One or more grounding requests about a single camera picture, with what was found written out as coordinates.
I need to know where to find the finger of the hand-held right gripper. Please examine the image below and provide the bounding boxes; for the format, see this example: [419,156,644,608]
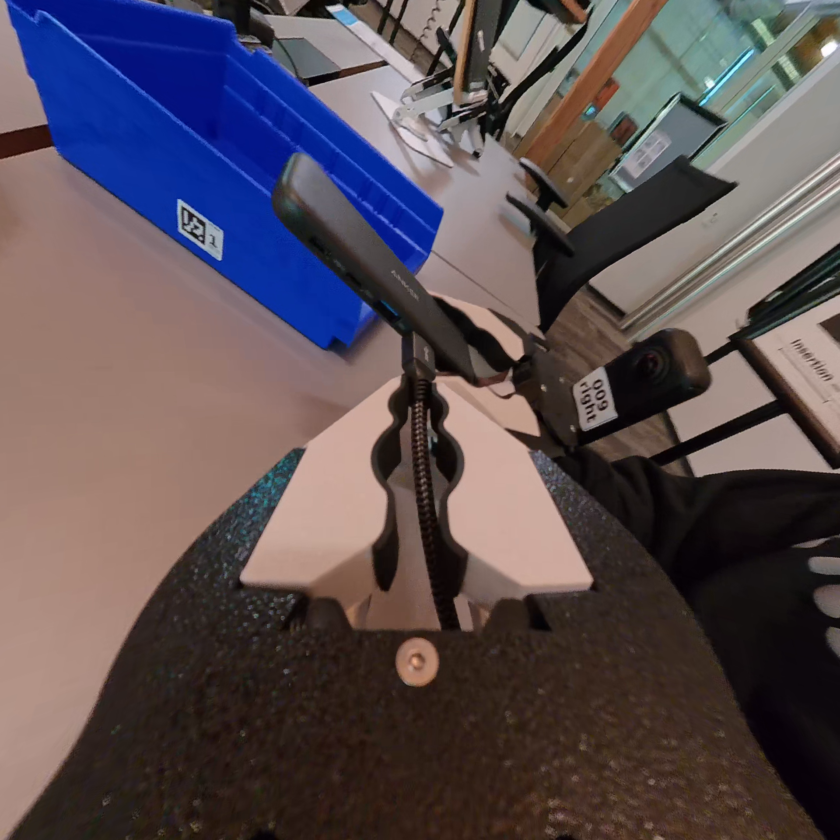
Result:
[430,294,549,350]
[459,335,536,389]

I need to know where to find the monitor with wooden back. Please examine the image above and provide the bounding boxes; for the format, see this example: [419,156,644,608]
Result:
[451,0,509,107]

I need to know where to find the black framed sign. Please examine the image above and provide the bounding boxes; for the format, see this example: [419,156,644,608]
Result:
[730,314,840,466]

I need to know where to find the person's right forearm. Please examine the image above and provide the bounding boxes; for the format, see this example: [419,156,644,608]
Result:
[558,449,840,592]

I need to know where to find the black braided usb cable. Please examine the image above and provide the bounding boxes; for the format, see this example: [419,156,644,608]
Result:
[399,331,462,631]

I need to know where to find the grey cabinet with paper sign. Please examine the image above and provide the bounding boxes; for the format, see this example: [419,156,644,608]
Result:
[609,92,728,193]

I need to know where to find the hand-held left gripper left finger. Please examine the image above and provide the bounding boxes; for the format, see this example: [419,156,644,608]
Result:
[240,381,412,626]

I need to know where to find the dark grey usb hub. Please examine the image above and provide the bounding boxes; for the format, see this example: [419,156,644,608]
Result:
[272,152,481,387]

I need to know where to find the black flat desk device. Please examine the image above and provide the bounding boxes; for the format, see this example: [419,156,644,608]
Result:
[271,35,343,88]

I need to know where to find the black office chair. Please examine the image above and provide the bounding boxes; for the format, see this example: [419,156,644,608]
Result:
[505,155,739,333]

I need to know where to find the wooden post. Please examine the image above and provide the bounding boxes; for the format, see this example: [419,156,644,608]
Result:
[524,0,667,166]

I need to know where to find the blue plastic bin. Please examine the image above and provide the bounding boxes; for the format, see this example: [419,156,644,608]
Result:
[5,0,445,353]

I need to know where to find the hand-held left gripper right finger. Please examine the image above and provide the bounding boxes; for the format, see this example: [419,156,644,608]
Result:
[430,381,595,626]

